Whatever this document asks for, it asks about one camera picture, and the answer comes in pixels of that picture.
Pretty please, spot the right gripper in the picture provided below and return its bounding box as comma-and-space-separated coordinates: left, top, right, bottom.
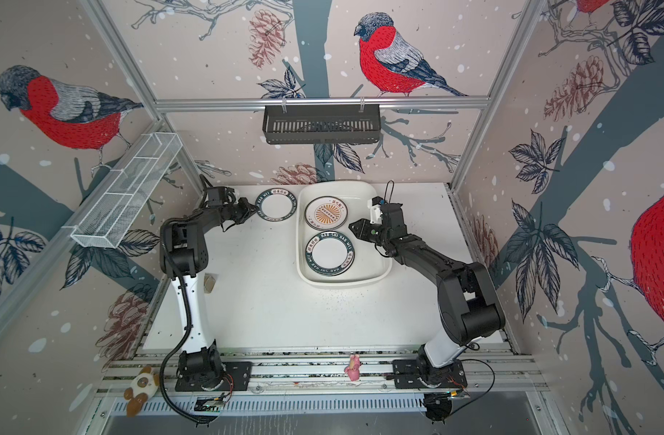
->
350, 216, 393, 246

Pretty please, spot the green rim plate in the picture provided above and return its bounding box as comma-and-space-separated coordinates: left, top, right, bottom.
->
255, 188, 297, 222
304, 231, 355, 277

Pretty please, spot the orange sunburst plate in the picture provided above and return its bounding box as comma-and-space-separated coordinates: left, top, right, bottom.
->
304, 196, 349, 231

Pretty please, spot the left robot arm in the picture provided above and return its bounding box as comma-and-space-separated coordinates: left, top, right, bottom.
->
160, 187, 257, 382

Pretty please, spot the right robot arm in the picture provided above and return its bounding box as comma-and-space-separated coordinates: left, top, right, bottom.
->
349, 197, 506, 386

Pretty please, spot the white plastic bin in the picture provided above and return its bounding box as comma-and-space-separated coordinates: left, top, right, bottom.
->
295, 181, 392, 288

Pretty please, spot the pink toy figure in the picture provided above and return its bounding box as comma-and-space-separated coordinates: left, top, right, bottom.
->
344, 355, 363, 382

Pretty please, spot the brown white plush toy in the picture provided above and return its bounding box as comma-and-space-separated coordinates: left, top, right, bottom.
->
123, 365, 160, 417

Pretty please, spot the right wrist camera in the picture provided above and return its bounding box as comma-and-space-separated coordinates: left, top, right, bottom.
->
368, 196, 387, 225

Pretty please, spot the black hanging wire basket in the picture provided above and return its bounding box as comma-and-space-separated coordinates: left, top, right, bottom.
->
262, 104, 382, 145

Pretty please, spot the horizontal aluminium frame bar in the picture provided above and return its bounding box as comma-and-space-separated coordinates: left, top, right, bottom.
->
153, 96, 491, 113

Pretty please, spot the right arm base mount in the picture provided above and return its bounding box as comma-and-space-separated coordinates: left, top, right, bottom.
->
385, 345, 467, 390

